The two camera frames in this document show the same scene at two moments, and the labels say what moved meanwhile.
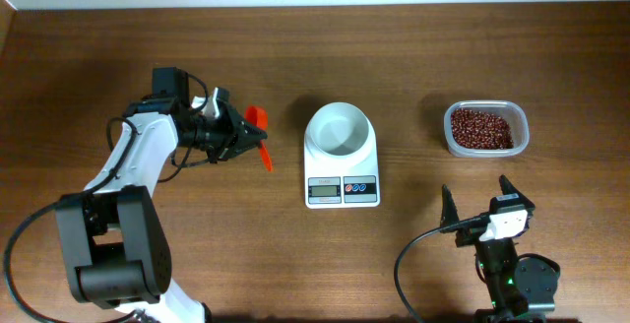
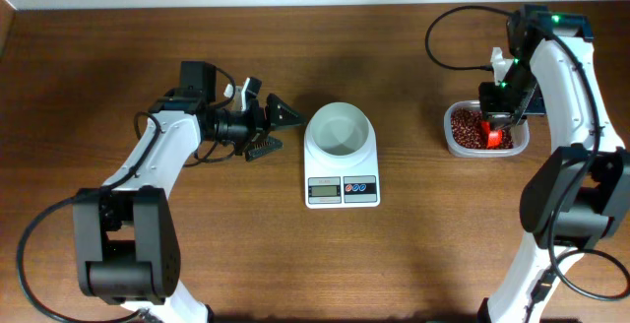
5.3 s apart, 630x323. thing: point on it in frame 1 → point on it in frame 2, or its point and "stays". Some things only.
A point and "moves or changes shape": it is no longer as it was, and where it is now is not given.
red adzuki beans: x=477 y=130 stays
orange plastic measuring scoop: x=257 y=116 moves or changes shape
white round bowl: x=337 y=129 stays
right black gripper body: x=474 y=234 → x=499 y=114
